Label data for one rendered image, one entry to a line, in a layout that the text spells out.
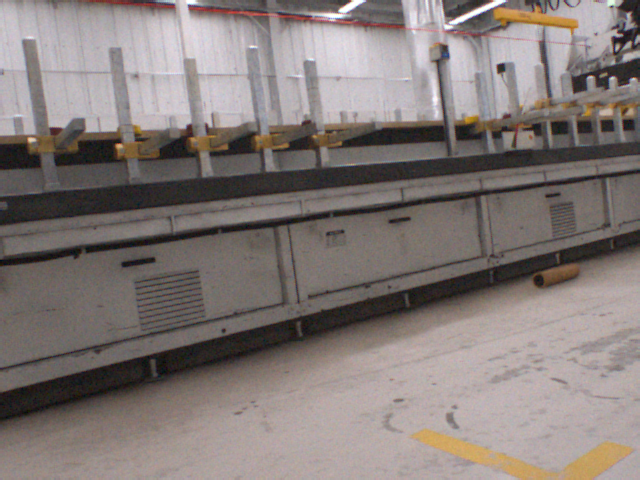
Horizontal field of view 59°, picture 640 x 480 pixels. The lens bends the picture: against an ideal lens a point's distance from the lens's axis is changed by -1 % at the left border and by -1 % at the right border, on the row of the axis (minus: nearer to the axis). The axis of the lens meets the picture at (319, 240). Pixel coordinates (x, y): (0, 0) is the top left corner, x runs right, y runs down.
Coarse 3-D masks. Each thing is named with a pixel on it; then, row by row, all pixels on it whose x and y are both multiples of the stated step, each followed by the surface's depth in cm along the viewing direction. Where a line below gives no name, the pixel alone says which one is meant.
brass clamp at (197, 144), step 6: (192, 138) 194; (198, 138) 194; (204, 138) 195; (186, 144) 196; (192, 144) 193; (198, 144) 194; (204, 144) 195; (210, 144) 196; (192, 150) 194; (198, 150) 194; (210, 150) 197; (216, 150) 199; (222, 150) 201
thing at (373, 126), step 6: (360, 126) 207; (366, 126) 204; (372, 126) 202; (378, 126) 201; (342, 132) 216; (348, 132) 213; (354, 132) 210; (360, 132) 208; (366, 132) 206; (330, 138) 223; (336, 138) 220; (342, 138) 217; (348, 138) 216
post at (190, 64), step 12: (192, 60) 194; (192, 72) 194; (192, 84) 194; (192, 96) 194; (192, 108) 195; (192, 120) 196; (192, 132) 197; (204, 132) 196; (204, 156) 196; (204, 168) 196
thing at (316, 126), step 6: (306, 126) 191; (312, 126) 188; (318, 126) 187; (324, 126) 188; (288, 132) 201; (294, 132) 198; (300, 132) 195; (306, 132) 192; (312, 132) 190; (276, 138) 208; (282, 138) 205; (288, 138) 201; (294, 138) 199; (276, 144) 210; (258, 150) 221
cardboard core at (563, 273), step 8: (568, 264) 299; (544, 272) 285; (552, 272) 287; (560, 272) 290; (568, 272) 293; (576, 272) 297; (536, 280) 289; (544, 280) 292; (552, 280) 285; (560, 280) 290
